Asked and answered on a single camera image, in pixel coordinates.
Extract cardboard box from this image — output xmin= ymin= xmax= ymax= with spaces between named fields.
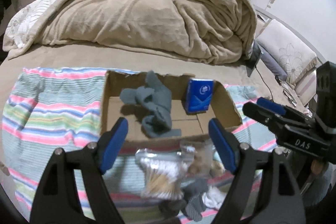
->
xmin=100 ymin=71 xmax=242 ymax=153

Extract beige blanket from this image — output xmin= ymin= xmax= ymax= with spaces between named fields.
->
xmin=7 ymin=0 xmax=257 ymax=65

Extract black tablet on stand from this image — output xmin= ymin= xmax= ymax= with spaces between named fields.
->
xmin=245 ymin=41 xmax=263 ymax=77

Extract floral white quilt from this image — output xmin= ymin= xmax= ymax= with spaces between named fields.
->
xmin=2 ymin=0 xmax=56 ymax=52

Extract embroidered beige pillow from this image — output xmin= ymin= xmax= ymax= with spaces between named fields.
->
xmin=256 ymin=19 xmax=318 ymax=86

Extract white sock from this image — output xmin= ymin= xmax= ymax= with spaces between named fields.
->
xmin=202 ymin=186 xmax=227 ymax=210

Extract clear bag of snacks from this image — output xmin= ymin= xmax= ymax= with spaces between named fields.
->
xmin=180 ymin=139 xmax=225 ymax=177

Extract bag of cotton swabs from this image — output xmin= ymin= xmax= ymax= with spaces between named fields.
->
xmin=135 ymin=149 xmax=194 ymax=201

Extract grey pillow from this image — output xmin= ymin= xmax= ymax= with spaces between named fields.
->
xmin=261 ymin=47 xmax=288 ymax=81

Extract black cable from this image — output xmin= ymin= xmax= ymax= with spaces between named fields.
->
xmin=255 ymin=66 xmax=297 ymax=105

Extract striped colourful towel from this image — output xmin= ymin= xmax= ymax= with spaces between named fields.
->
xmin=1 ymin=68 xmax=276 ymax=223

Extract blue tissue pack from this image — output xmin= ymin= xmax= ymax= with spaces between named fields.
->
xmin=185 ymin=78 xmax=214 ymax=114

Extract grey socks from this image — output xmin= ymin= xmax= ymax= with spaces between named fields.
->
xmin=120 ymin=71 xmax=182 ymax=138

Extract grey patterned sock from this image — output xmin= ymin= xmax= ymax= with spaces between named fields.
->
xmin=159 ymin=178 xmax=209 ymax=222

